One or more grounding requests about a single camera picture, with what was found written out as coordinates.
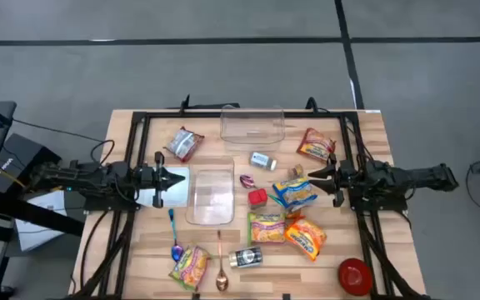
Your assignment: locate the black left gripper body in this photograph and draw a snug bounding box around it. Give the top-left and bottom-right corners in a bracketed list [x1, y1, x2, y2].
[133, 151, 165, 208]

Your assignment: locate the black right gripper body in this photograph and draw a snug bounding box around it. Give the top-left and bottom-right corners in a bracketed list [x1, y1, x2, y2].
[327, 153, 362, 208]

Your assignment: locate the orange ramen packet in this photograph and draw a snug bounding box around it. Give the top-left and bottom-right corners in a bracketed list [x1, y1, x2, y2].
[283, 217, 328, 263]
[297, 127, 337, 163]

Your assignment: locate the small cork-stoppered glass jar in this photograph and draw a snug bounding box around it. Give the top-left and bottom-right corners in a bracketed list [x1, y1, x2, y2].
[287, 164, 305, 180]

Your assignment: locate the red and clear snack packet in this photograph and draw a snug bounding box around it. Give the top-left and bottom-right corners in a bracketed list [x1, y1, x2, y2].
[164, 127, 206, 163]

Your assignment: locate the blue ramen packet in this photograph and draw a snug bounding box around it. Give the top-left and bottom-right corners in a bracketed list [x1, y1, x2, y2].
[272, 177, 318, 212]

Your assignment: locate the white-capped bagel seasoning jar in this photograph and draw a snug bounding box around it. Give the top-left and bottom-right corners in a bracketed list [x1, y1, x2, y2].
[248, 152, 278, 171]

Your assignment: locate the blue iridescent spoon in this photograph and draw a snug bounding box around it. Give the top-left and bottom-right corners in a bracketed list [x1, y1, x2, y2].
[167, 207, 185, 263]

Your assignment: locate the small red box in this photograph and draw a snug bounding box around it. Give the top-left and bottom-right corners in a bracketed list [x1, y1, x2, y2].
[247, 187, 268, 209]

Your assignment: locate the pink and green ramen packet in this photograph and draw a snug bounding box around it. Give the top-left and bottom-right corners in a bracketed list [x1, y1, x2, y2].
[168, 245, 213, 292]
[247, 212, 287, 247]

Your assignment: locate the pink spoon with teal handle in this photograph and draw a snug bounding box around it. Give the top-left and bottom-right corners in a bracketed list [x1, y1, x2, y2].
[239, 173, 285, 208]

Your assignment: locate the gold-lidded seasoning jar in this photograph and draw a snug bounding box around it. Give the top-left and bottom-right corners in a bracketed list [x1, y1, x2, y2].
[227, 246, 264, 269]

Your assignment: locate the copper metal spoon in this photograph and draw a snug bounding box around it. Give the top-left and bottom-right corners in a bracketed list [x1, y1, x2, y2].
[216, 230, 229, 292]

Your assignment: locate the white plastic tray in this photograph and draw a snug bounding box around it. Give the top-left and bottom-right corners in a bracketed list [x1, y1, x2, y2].
[137, 166, 191, 208]

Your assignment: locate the narrow clear plastic bin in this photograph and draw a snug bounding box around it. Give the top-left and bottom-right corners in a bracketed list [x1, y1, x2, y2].
[184, 157, 236, 226]

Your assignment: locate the wide clear plastic bin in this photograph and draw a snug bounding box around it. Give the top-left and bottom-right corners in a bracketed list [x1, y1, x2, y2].
[219, 104, 286, 152]

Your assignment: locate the red and black bowl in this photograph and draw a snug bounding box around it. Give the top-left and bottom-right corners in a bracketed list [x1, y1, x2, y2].
[337, 257, 374, 298]

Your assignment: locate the white paper sheet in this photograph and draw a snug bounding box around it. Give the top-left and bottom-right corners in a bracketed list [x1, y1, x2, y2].
[14, 190, 68, 253]

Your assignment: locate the black equipment box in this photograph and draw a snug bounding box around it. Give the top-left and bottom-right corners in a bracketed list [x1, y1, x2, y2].
[0, 132, 62, 195]

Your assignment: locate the black metal table frame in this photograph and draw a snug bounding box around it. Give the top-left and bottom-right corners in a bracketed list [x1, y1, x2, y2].
[68, 108, 433, 300]

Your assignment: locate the black cable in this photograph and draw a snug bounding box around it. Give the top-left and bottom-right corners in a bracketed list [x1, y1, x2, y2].
[305, 97, 328, 114]

